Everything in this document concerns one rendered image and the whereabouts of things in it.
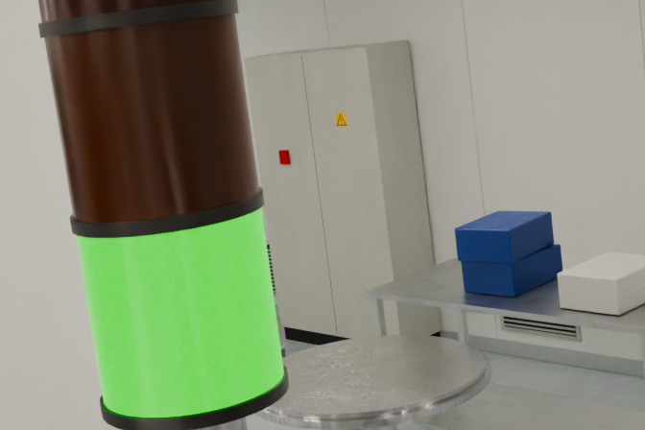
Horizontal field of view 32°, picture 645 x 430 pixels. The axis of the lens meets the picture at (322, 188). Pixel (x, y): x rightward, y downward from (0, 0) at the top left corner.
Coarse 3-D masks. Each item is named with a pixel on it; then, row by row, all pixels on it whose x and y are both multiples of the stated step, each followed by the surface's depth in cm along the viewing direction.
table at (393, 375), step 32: (320, 352) 463; (352, 352) 457; (384, 352) 452; (416, 352) 447; (448, 352) 442; (480, 352) 437; (320, 384) 424; (352, 384) 419; (384, 384) 415; (416, 384) 410; (448, 384) 406; (480, 384) 408; (288, 416) 400; (320, 416) 392; (352, 416) 389; (384, 416) 388; (416, 416) 389
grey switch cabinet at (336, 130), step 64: (256, 64) 782; (320, 64) 736; (384, 64) 715; (256, 128) 796; (320, 128) 748; (384, 128) 717; (320, 192) 761; (384, 192) 718; (320, 256) 774; (384, 256) 728; (320, 320) 787
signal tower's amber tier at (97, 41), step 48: (48, 48) 28; (96, 48) 27; (144, 48) 27; (192, 48) 27; (96, 96) 27; (144, 96) 27; (192, 96) 27; (240, 96) 29; (96, 144) 27; (144, 144) 27; (192, 144) 27; (240, 144) 28; (96, 192) 28; (144, 192) 27; (192, 192) 27; (240, 192) 28
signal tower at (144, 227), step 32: (224, 0) 28; (64, 32) 27; (96, 224) 28; (128, 224) 27; (160, 224) 27; (192, 224) 27; (288, 384) 30; (128, 416) 29; (192, 416) 28; (224, 416) 28
